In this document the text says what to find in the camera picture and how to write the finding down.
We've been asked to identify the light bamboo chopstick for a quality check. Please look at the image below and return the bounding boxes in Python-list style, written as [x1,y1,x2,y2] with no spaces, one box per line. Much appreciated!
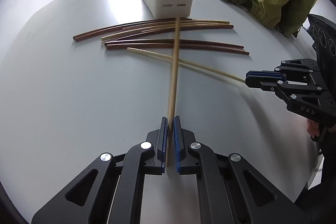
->
[101,19,234,42]
[166,17,181,167]

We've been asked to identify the light bamboo chopstick diagonal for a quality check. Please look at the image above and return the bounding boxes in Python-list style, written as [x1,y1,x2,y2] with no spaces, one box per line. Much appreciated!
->
[126,47,245,83]

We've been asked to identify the dark brown wooden chopstick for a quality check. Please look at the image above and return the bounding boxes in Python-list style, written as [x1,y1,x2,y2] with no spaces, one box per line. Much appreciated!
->
[104,39,244,49]

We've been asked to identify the person right hand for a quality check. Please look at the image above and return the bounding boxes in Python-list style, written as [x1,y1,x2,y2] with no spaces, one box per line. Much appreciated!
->
[306,119,320,139]

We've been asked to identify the dark brown chopstick top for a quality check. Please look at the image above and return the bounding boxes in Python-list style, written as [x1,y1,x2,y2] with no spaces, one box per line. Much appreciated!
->
[122,17,195,31]

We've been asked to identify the dark brown chopstick lower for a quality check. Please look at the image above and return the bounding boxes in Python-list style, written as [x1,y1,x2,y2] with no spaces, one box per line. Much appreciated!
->
[105,43,250,56]

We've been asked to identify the dark brown chopstick long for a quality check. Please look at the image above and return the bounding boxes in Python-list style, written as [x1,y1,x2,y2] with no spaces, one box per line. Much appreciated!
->
[72,24,234,43]

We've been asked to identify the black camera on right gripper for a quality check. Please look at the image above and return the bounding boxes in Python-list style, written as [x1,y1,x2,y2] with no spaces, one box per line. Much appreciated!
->
[307,14,335,73]

